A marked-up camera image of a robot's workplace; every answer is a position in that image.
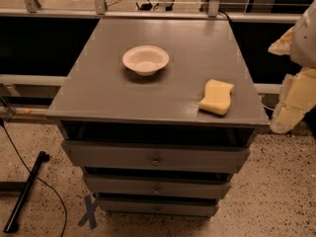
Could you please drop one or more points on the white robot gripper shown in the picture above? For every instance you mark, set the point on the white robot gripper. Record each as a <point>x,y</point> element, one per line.
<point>305,42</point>

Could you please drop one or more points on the yellow sponge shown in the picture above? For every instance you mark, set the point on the yellow sponge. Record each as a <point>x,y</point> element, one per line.
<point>216,97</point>

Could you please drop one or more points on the white paper bowl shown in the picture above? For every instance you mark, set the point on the white paper bowl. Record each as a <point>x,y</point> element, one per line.
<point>145,60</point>

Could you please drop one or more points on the grey drawer cabinet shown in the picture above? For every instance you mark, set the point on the grey drawer cabinet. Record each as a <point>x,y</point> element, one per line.
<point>102,100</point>

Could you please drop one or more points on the top grey drawer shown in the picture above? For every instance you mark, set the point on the top grey drawer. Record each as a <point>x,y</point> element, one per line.
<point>155,157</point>

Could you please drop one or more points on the grey drawer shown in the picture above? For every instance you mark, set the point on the grey drawer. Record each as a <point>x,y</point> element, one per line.
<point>112,204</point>
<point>152,187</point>
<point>155,157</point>

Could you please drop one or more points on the middle grey drawer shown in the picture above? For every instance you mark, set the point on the middle grey drawer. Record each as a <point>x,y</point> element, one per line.
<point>152,187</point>

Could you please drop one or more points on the bottom grey drawer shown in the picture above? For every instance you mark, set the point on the bottom grey drawer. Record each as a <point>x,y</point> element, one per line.
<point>112,204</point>

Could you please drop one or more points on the grey tape cross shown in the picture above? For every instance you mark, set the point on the grey tape cross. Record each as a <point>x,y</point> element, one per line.
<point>89,215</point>

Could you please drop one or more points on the black stand leg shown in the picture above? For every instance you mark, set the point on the black stand leg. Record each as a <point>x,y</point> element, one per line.
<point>12,225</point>

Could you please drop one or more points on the metal railing frame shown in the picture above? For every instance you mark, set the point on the metal railing frame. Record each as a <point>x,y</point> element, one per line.
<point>249,11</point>

